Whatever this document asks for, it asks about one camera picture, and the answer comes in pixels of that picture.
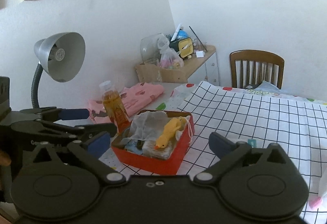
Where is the blue cartoon face mask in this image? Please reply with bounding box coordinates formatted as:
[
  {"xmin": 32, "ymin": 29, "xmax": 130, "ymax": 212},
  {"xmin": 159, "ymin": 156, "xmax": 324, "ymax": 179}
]
[{"xmin": 124, "ymin": 140, "xmax": 144, "ymax": 155}]

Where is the bundle of cotton swabs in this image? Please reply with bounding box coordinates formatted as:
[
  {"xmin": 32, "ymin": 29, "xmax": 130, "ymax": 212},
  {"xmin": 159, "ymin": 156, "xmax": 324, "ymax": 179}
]
[{"xmin": 142, "ymin": 141, "xmax": 176, "ymax": 160}]

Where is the teal white tissue box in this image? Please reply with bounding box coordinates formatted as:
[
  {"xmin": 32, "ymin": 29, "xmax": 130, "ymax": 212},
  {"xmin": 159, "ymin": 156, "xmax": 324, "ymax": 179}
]
[{"xmin": 228, "ymin": 138, "xmax": 258, "ymax": 148}]

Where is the white black grid tablecloth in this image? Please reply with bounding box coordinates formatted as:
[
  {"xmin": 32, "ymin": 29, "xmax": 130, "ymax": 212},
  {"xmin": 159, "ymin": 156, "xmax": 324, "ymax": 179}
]
[{"xmin": 102, "ymin": 80, "xmax": 327, "ymax": 222}]

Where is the amber drink bottle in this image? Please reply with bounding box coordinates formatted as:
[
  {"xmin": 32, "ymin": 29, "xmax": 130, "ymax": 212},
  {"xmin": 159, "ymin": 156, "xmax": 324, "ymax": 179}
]
[{"xmin": 99, "ymin": 81, "xmax": 130, "ymax": 134}]

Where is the grey desk lamp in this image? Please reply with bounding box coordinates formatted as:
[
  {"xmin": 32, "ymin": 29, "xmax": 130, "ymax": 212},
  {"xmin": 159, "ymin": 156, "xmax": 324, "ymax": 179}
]
[{"xmin": 31, "ymin": 32, "xmax": 85, "ymax": 108}]

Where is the pink folded cloth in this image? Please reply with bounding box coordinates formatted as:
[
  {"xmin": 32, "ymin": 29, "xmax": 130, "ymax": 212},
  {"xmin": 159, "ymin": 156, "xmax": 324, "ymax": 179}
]
[{"xmin": 88, "ymin": 83, "xmax": 165, "ymax": 124}]

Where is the dotted white under-cloth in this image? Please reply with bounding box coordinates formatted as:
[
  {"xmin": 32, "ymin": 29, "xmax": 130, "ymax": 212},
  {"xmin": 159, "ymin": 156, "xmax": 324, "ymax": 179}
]
[{"xmin": 151, "ymin": 83, "xmax": 197, "ymax": 110}]

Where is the brown wooden chair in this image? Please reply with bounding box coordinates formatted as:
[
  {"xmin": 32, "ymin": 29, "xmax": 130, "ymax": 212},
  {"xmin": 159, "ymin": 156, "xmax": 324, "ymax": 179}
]
[{"xmin": 230, "ymin": 50, "xmax": 285, "ymax": 89}]

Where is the wooden side cabinet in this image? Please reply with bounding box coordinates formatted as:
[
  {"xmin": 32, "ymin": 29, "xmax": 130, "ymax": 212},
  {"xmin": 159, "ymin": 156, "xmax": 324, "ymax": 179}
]
[{"xmin": 135, "ymin": 45, "xmax": 221, "ymax": 87}]

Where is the white plush toy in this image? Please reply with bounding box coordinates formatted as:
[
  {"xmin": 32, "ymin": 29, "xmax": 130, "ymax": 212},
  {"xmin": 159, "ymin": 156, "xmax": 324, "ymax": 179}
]
[{"xmin": 308, "ymin": 170, "xmax": 327, "ymax": 210}]

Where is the glass bowl vase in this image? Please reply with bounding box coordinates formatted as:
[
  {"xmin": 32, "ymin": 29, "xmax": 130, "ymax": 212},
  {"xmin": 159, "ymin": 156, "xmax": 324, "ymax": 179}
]
[{"xmin": 140, "ymin": 33, "xmax": 162, "ymax": 62}]

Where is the plastic bag of candy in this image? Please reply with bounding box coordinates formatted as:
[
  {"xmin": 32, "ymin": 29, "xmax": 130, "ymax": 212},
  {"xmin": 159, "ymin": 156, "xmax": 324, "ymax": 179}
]
[{"xmin": 157, "ymin": 34, "xmax": 184, "ymax": 69}]

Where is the yellow toy box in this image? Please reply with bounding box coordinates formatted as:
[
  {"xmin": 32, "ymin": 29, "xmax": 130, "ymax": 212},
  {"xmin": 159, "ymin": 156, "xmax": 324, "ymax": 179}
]
[{"xmin": 177, "ymin": 38, "xmax": 193, "ymax": 59}]

